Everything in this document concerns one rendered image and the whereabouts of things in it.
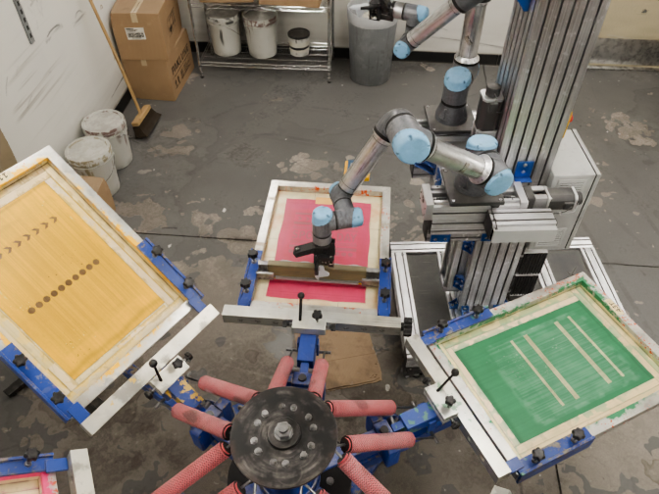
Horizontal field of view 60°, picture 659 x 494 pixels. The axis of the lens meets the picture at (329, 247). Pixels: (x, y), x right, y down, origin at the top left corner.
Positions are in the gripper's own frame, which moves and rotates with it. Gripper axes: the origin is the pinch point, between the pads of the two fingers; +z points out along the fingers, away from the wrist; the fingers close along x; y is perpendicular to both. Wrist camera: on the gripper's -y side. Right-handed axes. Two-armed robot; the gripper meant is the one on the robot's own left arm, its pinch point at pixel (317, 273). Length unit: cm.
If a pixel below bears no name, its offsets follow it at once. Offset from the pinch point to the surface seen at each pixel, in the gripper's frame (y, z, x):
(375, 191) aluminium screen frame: 22, 2, 56
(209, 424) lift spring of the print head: -23, -21, -80
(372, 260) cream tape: 22.6, 5.1, 14.4
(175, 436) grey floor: -71, 102, -30
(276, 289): -16.6, 5.5, -5.7
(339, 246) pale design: 7.9, 5.2, 21.4
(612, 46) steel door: 238, 77, 373
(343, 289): 11.5, 5.2, -3.2
